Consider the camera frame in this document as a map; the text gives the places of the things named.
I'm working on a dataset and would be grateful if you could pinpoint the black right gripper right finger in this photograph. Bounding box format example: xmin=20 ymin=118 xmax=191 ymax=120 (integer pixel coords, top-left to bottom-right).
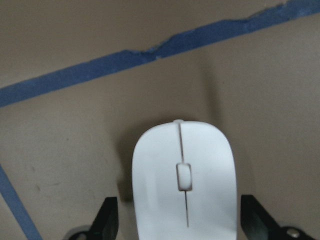
xmin=240 ymin=194 xmax=313 ymax=240

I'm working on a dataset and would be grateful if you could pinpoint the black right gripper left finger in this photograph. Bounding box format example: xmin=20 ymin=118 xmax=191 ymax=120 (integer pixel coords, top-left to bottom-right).
xmin=87 ymin=196 xmax=118 ymax=240

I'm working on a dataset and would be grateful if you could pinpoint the white computer mouse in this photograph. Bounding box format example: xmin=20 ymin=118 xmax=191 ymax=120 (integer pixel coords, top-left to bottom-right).
xmin=132 ymin=120 xmax=237 ymax=240

